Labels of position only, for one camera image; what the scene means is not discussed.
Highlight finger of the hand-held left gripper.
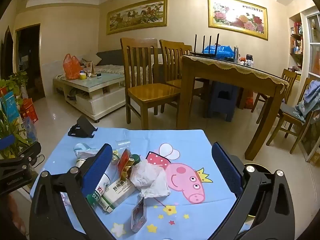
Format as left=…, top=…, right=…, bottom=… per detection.
left=0, top=141, right=42, bottom=173
left=0, top=134, right=14, bottom=152

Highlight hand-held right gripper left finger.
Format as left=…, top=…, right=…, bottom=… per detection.
left=29, top=143, right=118, bottom=240

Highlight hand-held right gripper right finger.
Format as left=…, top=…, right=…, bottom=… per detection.
left=211, top=142, right=295, bottom=240

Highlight clear plastic bottle green label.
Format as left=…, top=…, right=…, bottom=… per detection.
left=76, top=149, right=121, bottom=205

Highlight red and gold cigarette pack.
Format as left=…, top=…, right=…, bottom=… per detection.
left=117, top=149, right=136, bottom=181

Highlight white medicine box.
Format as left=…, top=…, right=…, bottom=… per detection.
left=100, top=179, right=137, bottom=213

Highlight clear plastic cup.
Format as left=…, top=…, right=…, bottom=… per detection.
left=115, top=139, right=132, bottom=153

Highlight white tissue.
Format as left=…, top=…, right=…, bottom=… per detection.
left=130, top=159, right=171, bottom=198

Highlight green long leaf plant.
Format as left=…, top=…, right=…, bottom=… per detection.
left=0, top=100, right=34, bottom=158

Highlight blue printed packets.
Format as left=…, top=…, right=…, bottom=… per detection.
left=24, top=116, right=38, bottom=143

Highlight light blue cloth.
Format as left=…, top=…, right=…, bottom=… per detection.
left=73, top=142, right=99, bottom=163

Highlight blue gift box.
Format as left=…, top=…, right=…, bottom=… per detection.
left=0, top=91, right=20, bottom=126

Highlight red gift boxes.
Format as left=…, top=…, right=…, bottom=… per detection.
left=20, top=98, right=39, bottom=126

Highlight black phone stand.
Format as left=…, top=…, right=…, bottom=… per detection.
left=67, top=115, right=98, bottom=139

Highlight green leafy potted plant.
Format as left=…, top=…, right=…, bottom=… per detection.
left=0, top=71, right=28, bottom=99

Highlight blue plastic stool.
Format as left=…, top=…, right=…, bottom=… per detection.
left=207, top=81, right=242, bottom=122

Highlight white glass top coffee table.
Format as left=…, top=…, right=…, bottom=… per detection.
left=53, top=74, right=127, bottom=123

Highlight blue cartoon printed tablecloth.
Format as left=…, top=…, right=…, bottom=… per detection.
left=30, top=129, right=250, bottom=240

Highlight small pink card box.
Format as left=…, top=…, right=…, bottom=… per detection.
left=130, top=199, right=148, bottom=233

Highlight wooden dining table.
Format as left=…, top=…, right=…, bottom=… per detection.
left=176, top=54, right=289, bottom=161

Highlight dark wooden doorway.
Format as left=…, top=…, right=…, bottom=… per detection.
left=14, top=24, right=46, bottom=101

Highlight orange plastic bag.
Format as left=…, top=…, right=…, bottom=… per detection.
left=62, top=54, right=82, bottom=80

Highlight beige lace table cover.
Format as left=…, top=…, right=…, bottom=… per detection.
left=181, top=54, right=289, bottom=85

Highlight white pillow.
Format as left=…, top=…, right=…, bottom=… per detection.
left=85, top=52, right=103, bottom=67

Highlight light blue clothes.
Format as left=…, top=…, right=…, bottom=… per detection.
left=294, top=80, right=320, bottom=123

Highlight dark grey sofa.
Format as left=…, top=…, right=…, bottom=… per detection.
left=95, top=49, right=160, bottom=83

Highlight black router with antennas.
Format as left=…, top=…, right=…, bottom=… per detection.
left=189, top=34, right=220, bottom=57

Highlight blue plastic bag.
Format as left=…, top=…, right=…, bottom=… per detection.
left=202, top=44, right=235, bottom=59

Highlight glass door cabinet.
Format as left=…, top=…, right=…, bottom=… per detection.
left=300, top=12, right=320, bottom=166

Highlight framed flower painting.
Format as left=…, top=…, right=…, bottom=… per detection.
left=207, top=0, right=269, bottom=41

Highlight framed horse painting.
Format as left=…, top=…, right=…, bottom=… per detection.
left=106, top=0, right=168, bottom=35

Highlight wall shelf with bottles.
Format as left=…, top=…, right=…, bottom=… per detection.
left=289, top=12, right=304, bottom=73

